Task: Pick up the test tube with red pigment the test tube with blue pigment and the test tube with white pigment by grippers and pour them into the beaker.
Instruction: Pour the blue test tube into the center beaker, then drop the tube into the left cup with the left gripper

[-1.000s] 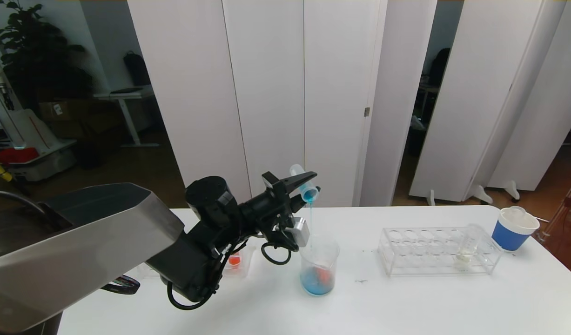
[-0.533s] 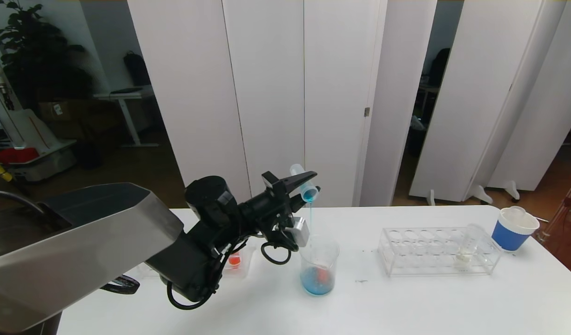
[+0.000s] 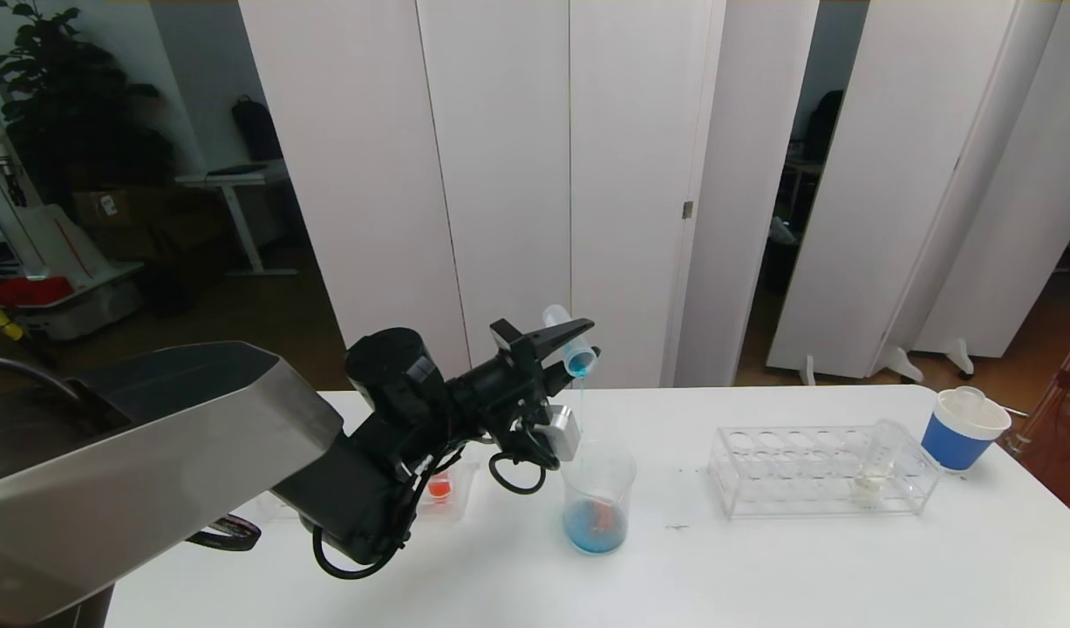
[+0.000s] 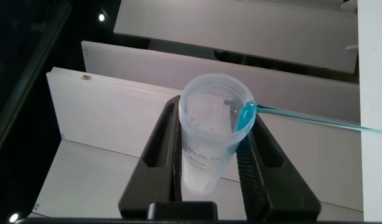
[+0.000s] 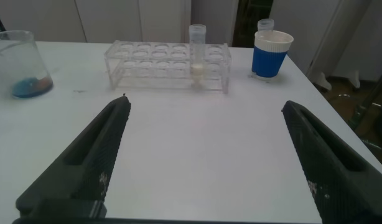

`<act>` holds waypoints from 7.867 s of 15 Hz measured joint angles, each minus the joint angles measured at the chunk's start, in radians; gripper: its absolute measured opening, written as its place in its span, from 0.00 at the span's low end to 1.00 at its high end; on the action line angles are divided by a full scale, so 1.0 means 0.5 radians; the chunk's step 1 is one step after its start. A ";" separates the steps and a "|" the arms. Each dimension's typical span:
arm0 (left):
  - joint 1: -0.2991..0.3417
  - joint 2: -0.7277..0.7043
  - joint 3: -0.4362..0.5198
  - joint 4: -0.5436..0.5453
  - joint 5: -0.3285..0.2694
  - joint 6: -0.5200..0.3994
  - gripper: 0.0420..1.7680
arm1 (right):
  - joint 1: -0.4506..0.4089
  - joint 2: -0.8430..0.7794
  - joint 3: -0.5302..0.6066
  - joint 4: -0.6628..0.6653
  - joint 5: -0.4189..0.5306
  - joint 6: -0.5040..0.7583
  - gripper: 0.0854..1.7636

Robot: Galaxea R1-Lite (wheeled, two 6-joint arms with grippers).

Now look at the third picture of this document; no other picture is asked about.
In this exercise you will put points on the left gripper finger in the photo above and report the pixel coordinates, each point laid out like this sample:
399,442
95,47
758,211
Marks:
548,342
565,379

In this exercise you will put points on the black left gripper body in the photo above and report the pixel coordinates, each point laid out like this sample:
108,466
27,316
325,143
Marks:
514,356

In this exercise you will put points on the blue liquid test tube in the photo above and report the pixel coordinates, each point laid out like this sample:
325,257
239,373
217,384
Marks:
578,362

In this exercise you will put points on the clear plastic test tube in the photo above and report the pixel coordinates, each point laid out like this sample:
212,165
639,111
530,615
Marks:
964,399

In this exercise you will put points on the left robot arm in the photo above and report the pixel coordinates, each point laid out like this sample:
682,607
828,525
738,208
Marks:
151,453

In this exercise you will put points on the clear acrylic test tube rack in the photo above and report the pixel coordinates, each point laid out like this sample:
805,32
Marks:
805,490
463,497

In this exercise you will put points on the red liquid test tube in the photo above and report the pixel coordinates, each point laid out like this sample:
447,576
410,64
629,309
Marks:
439,488

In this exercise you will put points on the clear glass beaker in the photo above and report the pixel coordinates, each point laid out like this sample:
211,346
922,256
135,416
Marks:
596,532

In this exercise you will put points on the yellow liquid test tube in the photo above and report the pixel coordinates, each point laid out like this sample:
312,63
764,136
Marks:
868,488

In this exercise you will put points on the white partition panel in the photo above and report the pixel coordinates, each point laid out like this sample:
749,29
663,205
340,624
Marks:
883,174
500,174
1032,218

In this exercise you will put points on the white office desk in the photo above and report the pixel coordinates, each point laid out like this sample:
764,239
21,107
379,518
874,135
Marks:
234,180

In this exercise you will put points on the black laptop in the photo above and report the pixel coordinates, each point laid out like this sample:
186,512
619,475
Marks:
238,170

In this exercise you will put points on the black backpack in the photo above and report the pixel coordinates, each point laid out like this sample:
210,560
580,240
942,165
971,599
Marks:
255,131

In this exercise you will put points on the black chair backrest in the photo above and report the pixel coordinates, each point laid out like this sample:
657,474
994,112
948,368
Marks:
822,126

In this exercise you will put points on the white blue paper cup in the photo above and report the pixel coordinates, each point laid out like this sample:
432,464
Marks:
953,445

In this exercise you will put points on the brown cardboard box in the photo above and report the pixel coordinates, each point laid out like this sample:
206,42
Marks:
125,208

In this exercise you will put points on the white machine with base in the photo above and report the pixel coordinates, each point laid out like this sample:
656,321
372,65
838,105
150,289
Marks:
55,249

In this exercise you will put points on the red plastic box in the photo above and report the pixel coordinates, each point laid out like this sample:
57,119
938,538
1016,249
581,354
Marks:
29,292

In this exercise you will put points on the brown metal stand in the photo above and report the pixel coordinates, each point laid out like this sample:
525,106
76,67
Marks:
1060,379

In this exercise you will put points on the dark green potted plant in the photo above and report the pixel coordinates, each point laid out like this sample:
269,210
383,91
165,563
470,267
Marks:
64,113

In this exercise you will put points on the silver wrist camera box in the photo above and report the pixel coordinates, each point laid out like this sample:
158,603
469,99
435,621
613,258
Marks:
562,434

